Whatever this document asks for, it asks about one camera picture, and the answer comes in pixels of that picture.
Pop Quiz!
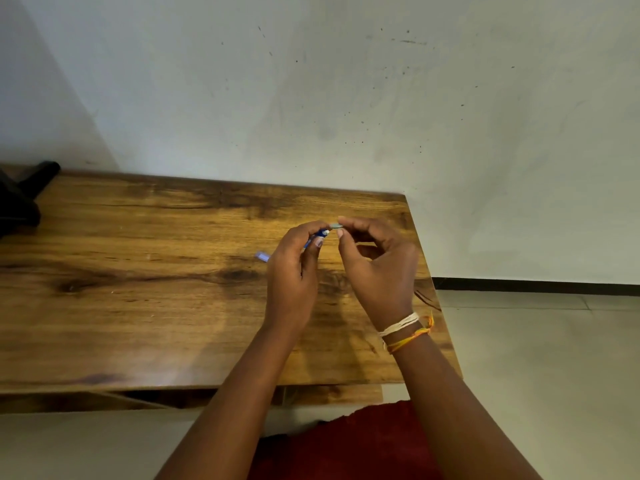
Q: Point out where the orange thread wristband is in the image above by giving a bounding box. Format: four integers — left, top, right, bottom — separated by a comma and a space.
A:
384, 314, 436, 355

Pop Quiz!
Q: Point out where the person's left hand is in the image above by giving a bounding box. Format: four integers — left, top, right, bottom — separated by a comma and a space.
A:
261, 221, 332, 336

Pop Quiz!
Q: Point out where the red garment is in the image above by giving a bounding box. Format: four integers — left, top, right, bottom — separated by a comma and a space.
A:
247, 400, 444, 480

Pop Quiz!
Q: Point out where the person's right hand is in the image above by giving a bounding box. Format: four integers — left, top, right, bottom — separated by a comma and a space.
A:
337, 216, 422, 333

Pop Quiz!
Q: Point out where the person's right forearm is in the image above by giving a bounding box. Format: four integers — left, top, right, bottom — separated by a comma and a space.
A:
386, 329, 544, 480

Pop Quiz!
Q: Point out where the black object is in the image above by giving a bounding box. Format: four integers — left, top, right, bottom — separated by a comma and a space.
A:
0, 161, 62, 241

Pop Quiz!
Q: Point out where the blue pen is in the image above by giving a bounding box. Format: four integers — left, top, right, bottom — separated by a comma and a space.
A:
255, 228, 331, 262

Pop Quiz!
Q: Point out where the white thread wristband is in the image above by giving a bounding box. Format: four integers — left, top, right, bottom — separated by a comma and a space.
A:
378, 313, 421, 338

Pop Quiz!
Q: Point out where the person's left forearm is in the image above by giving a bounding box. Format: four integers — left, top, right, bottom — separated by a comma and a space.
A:
155, 322, 302, 480

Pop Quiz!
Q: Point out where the black skirting board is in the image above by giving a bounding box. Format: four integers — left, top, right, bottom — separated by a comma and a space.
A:
432, 278, 640, 297

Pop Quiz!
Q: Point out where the wooden table frame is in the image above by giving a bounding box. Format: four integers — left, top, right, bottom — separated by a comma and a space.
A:
0, 384, 384, 414

